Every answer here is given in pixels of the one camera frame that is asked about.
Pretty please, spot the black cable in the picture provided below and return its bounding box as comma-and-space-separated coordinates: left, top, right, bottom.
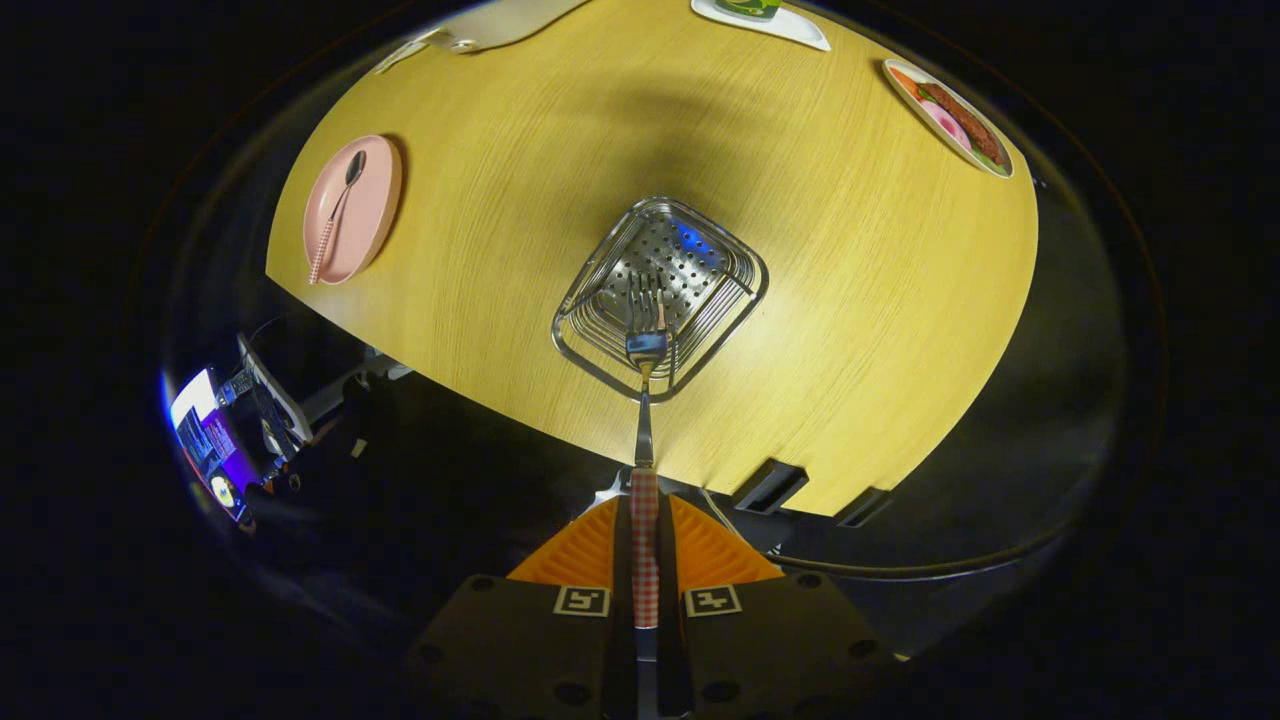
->
698, 488, 1063, 583

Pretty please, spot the spoon with checked handle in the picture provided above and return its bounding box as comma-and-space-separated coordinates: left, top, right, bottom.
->
308, 150, 367, 286

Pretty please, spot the white coaster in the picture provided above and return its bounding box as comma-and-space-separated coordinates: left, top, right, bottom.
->
690, 0, 832, 52

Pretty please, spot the perforated steel basket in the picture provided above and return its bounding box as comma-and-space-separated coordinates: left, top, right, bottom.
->
551, 196, 769, 403

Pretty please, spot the white plate of food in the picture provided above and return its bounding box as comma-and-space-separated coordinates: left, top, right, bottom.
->
882, 58, 1015, 180

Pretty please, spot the white toaster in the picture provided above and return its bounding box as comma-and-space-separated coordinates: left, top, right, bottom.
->
435, 0, 593, 54

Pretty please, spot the brown meat piece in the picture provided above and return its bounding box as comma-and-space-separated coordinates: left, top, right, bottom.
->
915, 82, 1007, 166

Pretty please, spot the black table bracket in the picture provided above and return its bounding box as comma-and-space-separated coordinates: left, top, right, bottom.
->
834, 487, 892, 529
733, 459, 809, 516

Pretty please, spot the lit laptop screen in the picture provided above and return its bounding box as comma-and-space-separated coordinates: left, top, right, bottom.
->
168, 368, 251, 523

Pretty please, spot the pink plate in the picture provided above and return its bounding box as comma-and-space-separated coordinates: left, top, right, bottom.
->
303, 135, 404, 287

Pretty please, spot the white stand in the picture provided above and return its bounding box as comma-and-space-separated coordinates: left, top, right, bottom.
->
237, 333, 313, 446

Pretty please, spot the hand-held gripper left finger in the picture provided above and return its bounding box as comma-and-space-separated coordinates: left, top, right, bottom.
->
405, 495, 635, 720

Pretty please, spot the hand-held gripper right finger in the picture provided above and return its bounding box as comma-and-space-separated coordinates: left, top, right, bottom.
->
657, 494, 901, 720

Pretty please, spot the fork with checked handle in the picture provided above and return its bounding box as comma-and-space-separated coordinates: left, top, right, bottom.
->
625, 272, 669, 631

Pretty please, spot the pink round food slice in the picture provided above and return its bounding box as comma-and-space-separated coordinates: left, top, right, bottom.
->
920, 100, 972, 151

